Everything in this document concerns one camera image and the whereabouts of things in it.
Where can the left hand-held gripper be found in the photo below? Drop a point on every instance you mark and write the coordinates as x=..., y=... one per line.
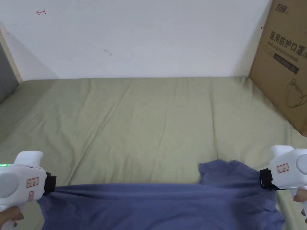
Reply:
x=21, y=177

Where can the person's left hand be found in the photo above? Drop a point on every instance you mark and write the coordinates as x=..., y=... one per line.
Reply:
x=10, y=214

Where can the blue shirt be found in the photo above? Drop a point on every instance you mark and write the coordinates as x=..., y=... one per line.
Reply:
x=160, y=206

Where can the person's right hand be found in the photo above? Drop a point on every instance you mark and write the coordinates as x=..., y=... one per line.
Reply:
x=301, y=200

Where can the brown cardboard carton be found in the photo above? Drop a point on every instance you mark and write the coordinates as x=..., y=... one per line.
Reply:
x=280, y=62

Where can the bed with pale green sheet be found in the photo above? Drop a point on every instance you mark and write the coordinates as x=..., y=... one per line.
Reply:
x=134, y=124

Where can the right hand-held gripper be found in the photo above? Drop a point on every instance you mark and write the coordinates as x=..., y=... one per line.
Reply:
x=285, y=171

